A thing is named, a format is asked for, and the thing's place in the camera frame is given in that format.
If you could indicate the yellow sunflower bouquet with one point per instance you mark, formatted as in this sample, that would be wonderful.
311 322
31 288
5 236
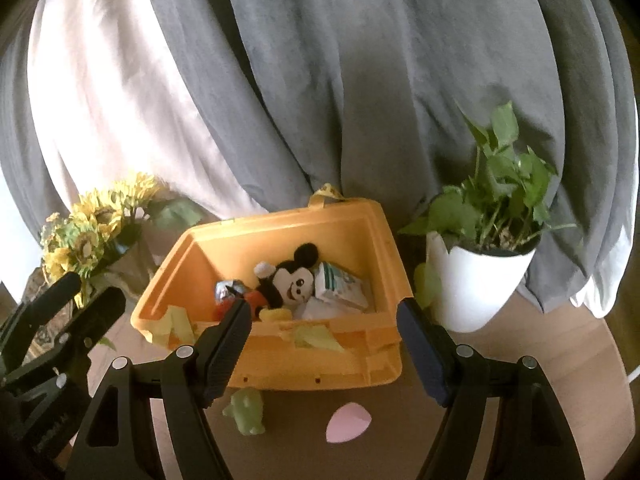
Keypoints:
105 223

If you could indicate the white plant pot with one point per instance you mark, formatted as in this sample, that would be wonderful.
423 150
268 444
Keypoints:
467 289

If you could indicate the green plush frog toy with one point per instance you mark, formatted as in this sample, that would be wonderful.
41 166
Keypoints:
246 408

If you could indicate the pink egg sponge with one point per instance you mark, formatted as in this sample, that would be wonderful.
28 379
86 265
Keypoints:
348 423

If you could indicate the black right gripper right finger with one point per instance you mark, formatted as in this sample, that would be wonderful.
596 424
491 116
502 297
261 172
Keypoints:
458 379

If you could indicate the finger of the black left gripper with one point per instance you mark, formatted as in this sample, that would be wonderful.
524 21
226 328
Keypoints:
71 352
20 327

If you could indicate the Mickey Mouse plush toy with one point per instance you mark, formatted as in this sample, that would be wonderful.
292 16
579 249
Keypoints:
287 285

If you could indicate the teal white small box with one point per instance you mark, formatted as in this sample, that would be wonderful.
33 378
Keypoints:
332 283

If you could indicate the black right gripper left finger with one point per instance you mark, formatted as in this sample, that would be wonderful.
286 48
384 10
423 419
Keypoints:
191 379

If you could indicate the green potted plant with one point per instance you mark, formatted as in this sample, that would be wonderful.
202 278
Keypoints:
501 206

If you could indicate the white sheer curtain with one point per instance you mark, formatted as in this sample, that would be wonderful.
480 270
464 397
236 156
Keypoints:
90 93

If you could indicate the orange plastic basket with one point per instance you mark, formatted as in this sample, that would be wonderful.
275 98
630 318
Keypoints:
326 346

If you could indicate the grey curtain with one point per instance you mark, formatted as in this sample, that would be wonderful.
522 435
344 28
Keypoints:
368 95

